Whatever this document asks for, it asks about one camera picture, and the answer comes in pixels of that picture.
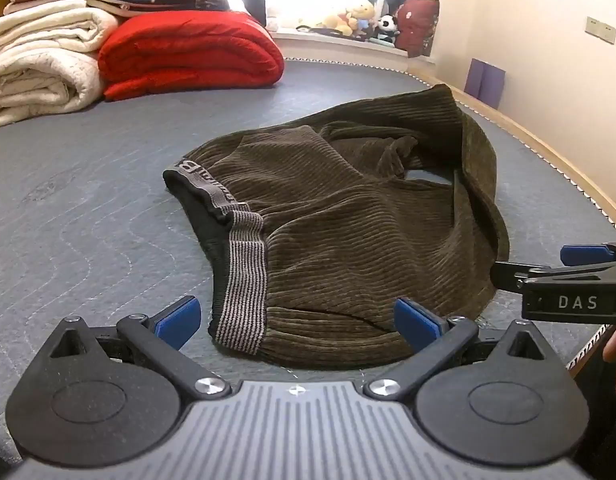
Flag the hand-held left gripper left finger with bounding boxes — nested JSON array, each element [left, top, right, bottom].
[[48, 295, 232, 402]]

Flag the yellow bear plush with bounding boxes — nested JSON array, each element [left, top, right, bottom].
[[337, 0, 377, 37]]

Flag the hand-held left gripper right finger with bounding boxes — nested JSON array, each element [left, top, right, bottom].
[[363, 297, 546, 403]]

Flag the small yellow plush toy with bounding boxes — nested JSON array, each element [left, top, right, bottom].
[[295, 11, 340, 36]]

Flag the red folded blanket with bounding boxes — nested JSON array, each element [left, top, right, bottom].
[[97, 10, 286, 102]]

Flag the white window sill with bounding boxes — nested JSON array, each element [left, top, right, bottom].
[[267, 29, 439, 74]]

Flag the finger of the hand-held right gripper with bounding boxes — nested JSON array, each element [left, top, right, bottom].
[[560, 241, 616, 267], [489, 259, 616, 293]]

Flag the cream rolled blanket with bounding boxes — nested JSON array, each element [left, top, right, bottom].
[[0, 50, 106, 128]]

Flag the purple board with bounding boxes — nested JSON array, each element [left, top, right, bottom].
[[463, 58, 506, 109]]

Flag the cream folded blanket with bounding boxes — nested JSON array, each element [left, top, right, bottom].
[[0, 0, 121, 56]]

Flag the panda plush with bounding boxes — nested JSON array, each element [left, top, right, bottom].
[[377, 14, 402, 42]]

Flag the red pillow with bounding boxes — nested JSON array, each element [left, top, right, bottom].
[[394, 0, 442, 59]]

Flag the wall switch plate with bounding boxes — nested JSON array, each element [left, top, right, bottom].
[[585, 16, 616, 45]]

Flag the wooden bed side rail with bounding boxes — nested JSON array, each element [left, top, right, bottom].
[[408, 67, 616, 243]]

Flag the brown corduroy pants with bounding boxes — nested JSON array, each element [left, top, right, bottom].
[[163, 84, 511, 372]]

